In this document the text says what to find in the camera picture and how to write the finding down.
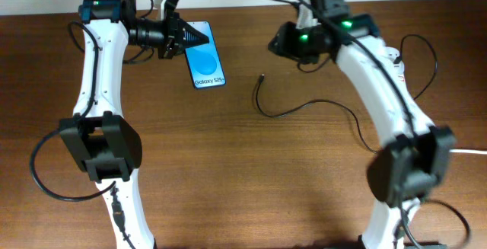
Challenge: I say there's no blue Galaxy smartphone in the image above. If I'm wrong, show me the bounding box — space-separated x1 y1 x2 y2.
185 21 226 89

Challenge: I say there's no black USB charging cable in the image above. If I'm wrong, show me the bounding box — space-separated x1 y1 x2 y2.
253 34 438 155

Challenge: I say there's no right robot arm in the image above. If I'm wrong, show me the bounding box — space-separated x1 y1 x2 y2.
268 0 456 248

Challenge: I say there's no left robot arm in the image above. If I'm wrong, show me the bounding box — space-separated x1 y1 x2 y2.
59 0 209 248

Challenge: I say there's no white power strip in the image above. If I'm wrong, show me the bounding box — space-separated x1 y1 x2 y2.
385 46 406 88

